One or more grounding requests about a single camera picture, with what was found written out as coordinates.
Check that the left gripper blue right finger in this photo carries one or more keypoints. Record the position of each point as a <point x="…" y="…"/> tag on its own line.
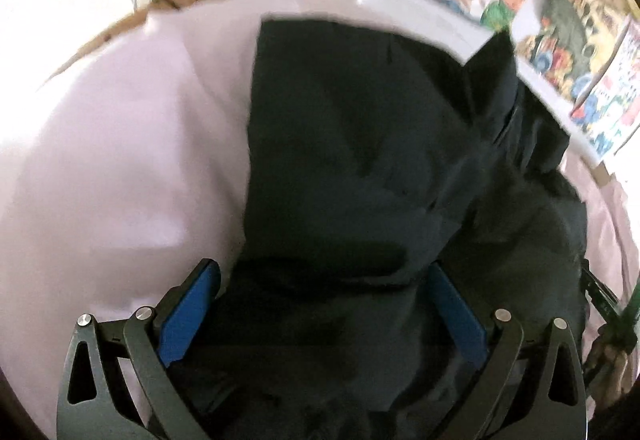
<point x="519" y="390"/>

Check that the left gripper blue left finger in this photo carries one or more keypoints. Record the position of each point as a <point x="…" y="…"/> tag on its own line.
<point x="115" y="383"/>

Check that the black puffer jacket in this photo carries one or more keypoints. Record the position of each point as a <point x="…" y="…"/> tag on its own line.
<point x="375" y="159"/>

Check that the person's right hand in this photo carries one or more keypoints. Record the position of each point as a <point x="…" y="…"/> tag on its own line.
<point x="606" y="366"/>

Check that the pink duvet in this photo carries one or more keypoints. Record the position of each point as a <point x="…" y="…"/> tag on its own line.
<point x="136" y="167"/>

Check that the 2024 collage drawing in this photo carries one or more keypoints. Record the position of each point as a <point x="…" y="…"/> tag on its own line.
<point x="610" y="112"/>

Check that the landscape hills drawing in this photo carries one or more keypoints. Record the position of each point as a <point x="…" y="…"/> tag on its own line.
<point x="575" y="41"/>

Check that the wooden bed frame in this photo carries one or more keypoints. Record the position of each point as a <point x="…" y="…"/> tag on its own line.
<point x="130" y="22"/>

